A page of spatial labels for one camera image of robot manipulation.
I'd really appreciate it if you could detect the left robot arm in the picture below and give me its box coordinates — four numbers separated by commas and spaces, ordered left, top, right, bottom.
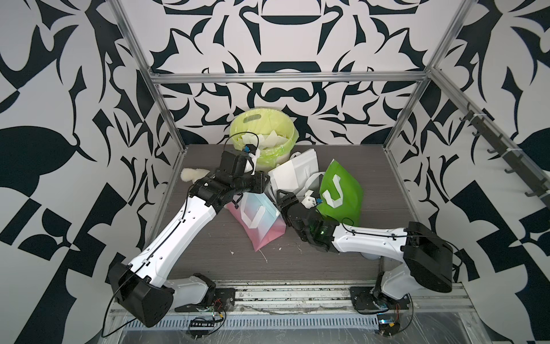
107, 146, 269, 328

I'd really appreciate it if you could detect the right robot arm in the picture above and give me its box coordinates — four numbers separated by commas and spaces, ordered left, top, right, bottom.
275, 191, 453, 315

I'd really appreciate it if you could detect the white paper bag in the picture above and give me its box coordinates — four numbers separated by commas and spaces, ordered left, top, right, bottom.
268, 148, 325, 201

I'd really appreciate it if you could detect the pink and blue paper bag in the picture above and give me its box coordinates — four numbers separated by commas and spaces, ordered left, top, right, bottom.
225, 193, 286, 252

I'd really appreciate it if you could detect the white bin with green liner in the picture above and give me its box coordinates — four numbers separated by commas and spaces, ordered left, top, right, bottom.
230, 107, 299, 171

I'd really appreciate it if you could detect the green paper bag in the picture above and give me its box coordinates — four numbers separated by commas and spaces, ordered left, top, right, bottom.
317, 160, 364, 225

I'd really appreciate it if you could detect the cream plush toy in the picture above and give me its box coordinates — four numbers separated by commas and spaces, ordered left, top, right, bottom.
180, 168, 210, 183

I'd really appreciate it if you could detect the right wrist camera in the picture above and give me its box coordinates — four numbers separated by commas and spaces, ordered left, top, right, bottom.
301, 190, 323, 209

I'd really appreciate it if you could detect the aluminium frame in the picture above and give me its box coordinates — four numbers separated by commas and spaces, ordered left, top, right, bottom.
121, 1, 549, 290

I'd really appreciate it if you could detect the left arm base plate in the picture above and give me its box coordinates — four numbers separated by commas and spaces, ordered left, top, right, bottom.
175, 288, 236, 312

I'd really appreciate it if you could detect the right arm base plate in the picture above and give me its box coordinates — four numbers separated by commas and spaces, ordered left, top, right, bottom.
349, 287, 410, 315

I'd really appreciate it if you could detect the wall hook rail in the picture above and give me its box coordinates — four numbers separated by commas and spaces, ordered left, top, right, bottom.
459, 103, 549, 208

